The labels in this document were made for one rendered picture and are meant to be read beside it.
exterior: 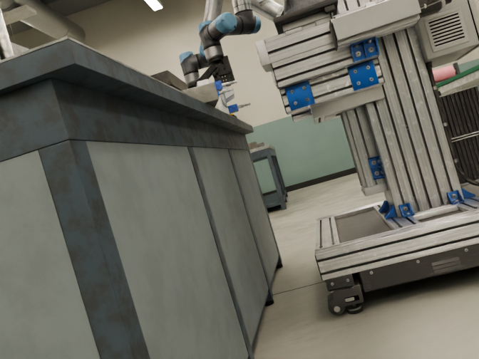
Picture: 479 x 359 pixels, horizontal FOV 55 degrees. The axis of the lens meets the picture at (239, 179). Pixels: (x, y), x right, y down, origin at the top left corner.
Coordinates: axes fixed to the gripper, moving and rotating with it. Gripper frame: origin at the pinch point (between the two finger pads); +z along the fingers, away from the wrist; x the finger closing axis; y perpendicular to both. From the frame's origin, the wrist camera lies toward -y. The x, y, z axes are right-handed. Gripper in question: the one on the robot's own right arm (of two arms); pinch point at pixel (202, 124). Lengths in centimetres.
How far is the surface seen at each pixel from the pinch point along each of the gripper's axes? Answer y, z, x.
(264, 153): -184, 14, 268
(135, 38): -499, -264, 391
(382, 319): 87, 85, -35
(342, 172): -261, 77, 560
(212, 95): 64, 3, -56
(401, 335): 98, 84, -46
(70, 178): 101, 22, -129
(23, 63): 102, 6, -131
